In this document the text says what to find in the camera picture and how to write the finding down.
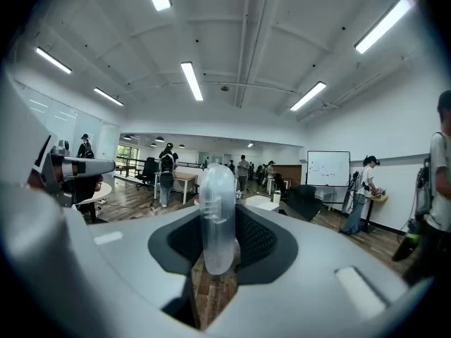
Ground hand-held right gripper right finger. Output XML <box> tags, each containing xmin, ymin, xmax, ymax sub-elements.
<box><xmin>206</xmin><ymin>204</ymin><xmax>433</xmax><ymax>338</ymax></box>

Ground wooden partition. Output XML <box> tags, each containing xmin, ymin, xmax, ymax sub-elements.
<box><xmin>273</xmin><ymin>164</ymin><xmax>303</xmax><ymax>190</ymax></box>

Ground wooden top desk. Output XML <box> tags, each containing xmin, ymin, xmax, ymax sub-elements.
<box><xmin>154</xmin><ymin>170</ymin><xmax>199</xmax><ymax>205</ymax></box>

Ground white box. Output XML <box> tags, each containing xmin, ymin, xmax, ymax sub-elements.
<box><xmin>244</xmin><ymin>195</ymin><xmax>281</xmax><ymax>213</ymax></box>

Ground round white table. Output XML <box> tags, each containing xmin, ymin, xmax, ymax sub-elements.
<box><xmin>87</xmin><ymin>181</ymin><xmax>113</xmax><ymax>206</ymax></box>

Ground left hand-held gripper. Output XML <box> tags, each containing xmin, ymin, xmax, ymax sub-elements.
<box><xmin>0</xmin><ymin>68</ymin><xmax>117</xmax><ymax>209</ymax></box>

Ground black railing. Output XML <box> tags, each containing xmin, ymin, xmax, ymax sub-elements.
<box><xmin>115</xmin><ymin>156</ymin><xmax>147</xmax><ymax>176</ymax></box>

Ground clear plastic calculator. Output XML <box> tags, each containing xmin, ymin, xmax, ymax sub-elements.
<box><xmin>199</xmin><ymin>163</ymin><xmax>237</xmax><ymax>276</ymax></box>

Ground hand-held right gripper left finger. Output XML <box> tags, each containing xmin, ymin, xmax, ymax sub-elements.
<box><xmin>65</xmin><ymin>205</ymin><xmax>205</xmax><ymax>338</ymax></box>

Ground whiteboard on stand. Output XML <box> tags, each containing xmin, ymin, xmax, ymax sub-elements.
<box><xmin>304</xmin><ymin>150</ymin><xmax>352</xmax><ymax>211</ymax></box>

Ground black office chair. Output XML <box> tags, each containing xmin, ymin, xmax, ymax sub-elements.
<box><xmin>135</xmin><ymin>156</ymin><xmax>160</xmax><ymax>191</ymax></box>
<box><xmin>284</xmin><ymin>184</ymin><xmax>324</xmax><ymax>223</ymax></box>

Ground small yellow table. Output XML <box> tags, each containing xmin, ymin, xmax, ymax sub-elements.
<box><xmin>362</xmin><ymin>192</ymin><xmax>389</xmax><ymax>234</ymax></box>

